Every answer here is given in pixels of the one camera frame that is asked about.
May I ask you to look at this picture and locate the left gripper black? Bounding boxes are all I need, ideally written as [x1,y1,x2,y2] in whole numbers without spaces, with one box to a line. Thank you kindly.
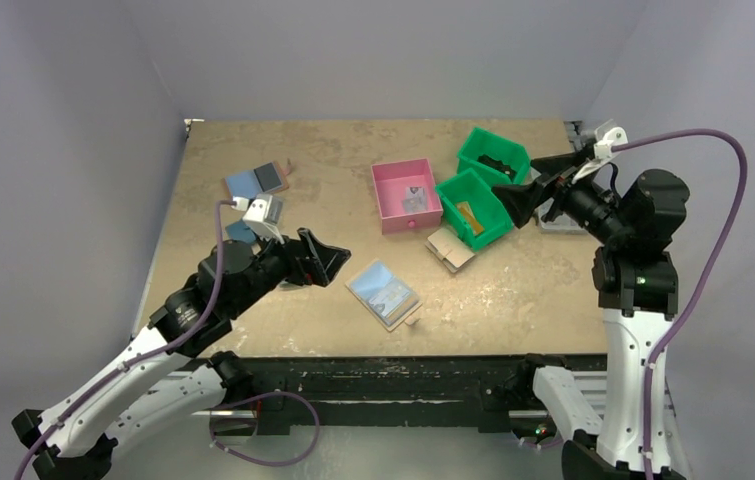
[227,222,349,317]

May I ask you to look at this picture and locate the tan card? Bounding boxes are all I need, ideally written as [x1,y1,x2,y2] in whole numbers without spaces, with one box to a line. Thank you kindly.
[455,201,485,236]

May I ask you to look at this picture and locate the beige card holder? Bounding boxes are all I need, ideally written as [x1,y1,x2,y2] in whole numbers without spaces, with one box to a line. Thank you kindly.
[345,260,422,332]
[425,227,476,274]

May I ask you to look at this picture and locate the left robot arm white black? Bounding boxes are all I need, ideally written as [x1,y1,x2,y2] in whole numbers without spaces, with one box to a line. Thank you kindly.
[12,228,351,479]

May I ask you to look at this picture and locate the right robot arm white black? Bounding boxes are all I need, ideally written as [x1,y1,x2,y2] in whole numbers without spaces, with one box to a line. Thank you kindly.
[492,154,690,479]

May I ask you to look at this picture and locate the blue card holder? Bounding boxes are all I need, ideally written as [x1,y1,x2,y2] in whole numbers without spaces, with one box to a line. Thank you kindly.
[225,220,257,245]

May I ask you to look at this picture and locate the open brown card holder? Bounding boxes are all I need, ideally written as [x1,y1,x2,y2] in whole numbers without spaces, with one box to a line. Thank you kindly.
[223,160,293,199]

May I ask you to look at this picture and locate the cards in pink box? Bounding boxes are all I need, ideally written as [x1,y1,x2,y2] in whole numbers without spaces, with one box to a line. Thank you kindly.
[402,186,429,215]

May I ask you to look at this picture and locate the rear green bin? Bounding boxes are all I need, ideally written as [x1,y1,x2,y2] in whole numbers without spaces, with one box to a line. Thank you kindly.
[456,127,530,186]

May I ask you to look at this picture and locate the green bin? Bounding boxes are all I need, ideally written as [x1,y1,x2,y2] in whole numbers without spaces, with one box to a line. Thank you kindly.
[435,170,514,251]
[456,127,530,186]

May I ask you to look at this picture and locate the clear screw organizer box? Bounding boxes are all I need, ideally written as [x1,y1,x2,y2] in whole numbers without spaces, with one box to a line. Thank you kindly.
[537,215,586,235]

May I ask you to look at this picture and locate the black object in bin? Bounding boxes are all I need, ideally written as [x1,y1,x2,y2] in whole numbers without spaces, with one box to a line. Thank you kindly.
[477,154,517,181]

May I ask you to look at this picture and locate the front green bin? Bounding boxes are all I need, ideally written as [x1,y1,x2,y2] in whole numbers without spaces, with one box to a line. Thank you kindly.
[435,170,514,251]

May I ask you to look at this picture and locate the pink box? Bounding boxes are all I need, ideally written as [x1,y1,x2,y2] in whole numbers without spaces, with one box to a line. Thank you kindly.
[371,158,443,235]

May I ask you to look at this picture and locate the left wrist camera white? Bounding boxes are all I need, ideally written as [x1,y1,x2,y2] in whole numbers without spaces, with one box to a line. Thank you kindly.
[231,193,283,242]

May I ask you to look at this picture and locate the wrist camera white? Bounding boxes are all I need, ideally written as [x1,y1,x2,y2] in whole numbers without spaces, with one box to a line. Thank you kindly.
[572,119,629,183]
[231,193,283,242]

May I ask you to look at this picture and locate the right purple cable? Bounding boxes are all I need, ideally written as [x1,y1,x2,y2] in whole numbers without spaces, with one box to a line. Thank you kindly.
[608,129,749,480]

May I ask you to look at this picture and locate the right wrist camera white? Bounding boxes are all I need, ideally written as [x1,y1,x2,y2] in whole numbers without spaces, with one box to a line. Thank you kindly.
[572,119,629,183]

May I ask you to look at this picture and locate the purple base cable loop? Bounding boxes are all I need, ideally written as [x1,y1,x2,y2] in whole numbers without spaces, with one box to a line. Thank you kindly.
[208,390,322,468]

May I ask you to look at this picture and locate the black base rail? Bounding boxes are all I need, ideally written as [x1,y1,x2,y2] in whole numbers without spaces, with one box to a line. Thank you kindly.
[184,356,590,435]

